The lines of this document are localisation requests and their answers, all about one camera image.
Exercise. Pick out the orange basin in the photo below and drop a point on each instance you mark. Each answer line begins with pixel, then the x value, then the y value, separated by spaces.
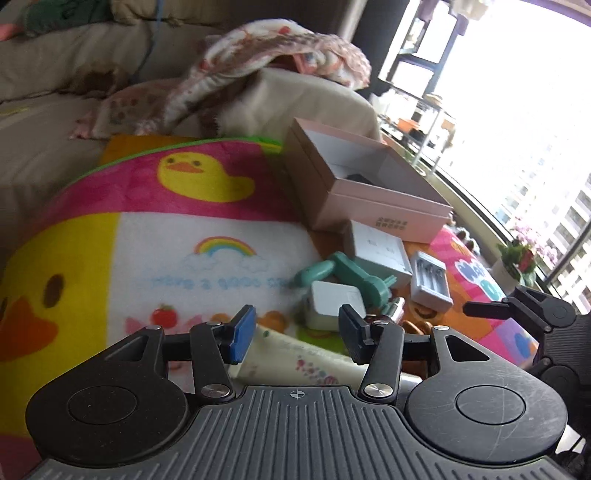
pixel 407 123

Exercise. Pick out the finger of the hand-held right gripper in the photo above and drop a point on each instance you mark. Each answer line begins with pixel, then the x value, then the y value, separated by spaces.
pixel 489 308

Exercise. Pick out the duck printed blanket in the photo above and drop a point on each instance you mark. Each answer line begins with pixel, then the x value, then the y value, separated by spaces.
pixel 161 258

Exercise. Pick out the white printed cream tube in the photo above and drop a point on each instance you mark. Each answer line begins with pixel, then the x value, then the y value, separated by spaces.
pixel 295 357

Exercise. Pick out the metal shelf rack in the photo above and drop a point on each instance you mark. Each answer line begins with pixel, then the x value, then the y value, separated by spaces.
pixel 418 115

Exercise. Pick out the pink cardboard box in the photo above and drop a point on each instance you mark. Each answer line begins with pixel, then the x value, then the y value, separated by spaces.
pixel 369 203

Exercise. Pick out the small pale cylinder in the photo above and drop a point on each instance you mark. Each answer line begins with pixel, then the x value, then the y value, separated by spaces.
pixel 398 310

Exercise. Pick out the teal plastic clip holder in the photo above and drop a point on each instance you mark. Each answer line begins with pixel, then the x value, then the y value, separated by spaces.
pixel 355 277

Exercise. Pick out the brown orange toy figure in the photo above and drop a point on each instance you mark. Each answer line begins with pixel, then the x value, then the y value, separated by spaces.
pixel 418 326

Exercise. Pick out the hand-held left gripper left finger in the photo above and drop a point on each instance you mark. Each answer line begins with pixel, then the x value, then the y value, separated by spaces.
pixel 242 333

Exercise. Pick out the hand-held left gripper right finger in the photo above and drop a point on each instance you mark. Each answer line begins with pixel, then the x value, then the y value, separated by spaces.
pixel 351 333

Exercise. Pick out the white battery charger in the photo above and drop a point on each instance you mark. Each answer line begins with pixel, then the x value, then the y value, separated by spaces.
pixel 429 281

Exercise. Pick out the green plush toy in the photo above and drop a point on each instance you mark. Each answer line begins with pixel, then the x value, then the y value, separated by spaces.
pixel 60 14

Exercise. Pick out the white square power adapter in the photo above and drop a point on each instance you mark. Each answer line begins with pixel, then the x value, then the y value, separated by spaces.
pixel 330 302

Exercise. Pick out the potted pink flower plant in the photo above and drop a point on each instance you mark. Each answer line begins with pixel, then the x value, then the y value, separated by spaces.
pixel 519 258

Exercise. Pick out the pink floral blanket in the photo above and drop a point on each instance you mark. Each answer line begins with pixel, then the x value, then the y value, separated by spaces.
pixel 258 50

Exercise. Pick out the beige sofa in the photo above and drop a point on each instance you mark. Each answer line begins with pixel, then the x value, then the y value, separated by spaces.
pixel 60 74

